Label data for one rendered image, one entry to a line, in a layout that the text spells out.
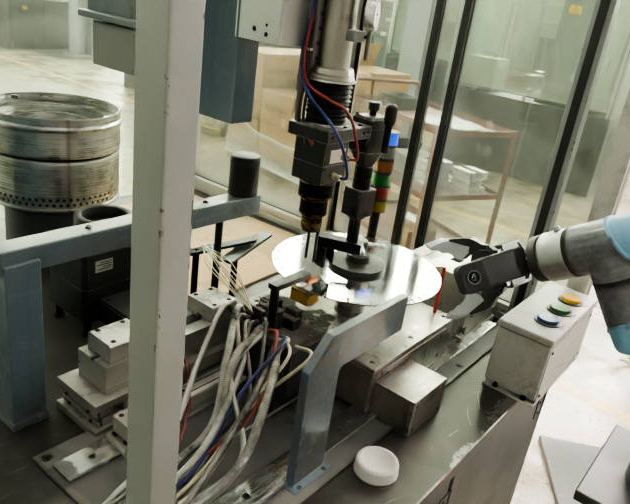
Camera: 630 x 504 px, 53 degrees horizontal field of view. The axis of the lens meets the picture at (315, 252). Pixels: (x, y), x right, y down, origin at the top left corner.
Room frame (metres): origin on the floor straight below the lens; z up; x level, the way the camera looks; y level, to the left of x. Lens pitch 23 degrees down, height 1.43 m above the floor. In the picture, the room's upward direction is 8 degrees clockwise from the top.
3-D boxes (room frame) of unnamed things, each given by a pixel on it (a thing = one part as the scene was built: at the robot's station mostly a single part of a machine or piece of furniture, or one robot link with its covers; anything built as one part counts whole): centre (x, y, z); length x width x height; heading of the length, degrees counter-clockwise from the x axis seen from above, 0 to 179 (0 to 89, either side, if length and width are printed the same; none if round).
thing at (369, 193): (1.05, -0.06, 1.17); 0.06 x 0.05 x 0.20; 135
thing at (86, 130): (1.43, 0.65, 0.93); 0.31 x 0.31 x 0.36
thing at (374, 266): (1.12, -0.08, 0.96); 0.11 x 0.11 x 0.03
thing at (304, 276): (0.97, 0.03, 0.95); 0.10 x 0.03 x 0.07; 144
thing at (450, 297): (1.36, -0.33, 0.82); 0.18 x 0.18 x 0.15; 54
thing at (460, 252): (1.01, -0.24, 1.06); 0.09 x 0.06 x 0.03; 46
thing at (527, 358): (1.17, -0.50, 0.82); 0.28 x 0.11 x 0.15; 144
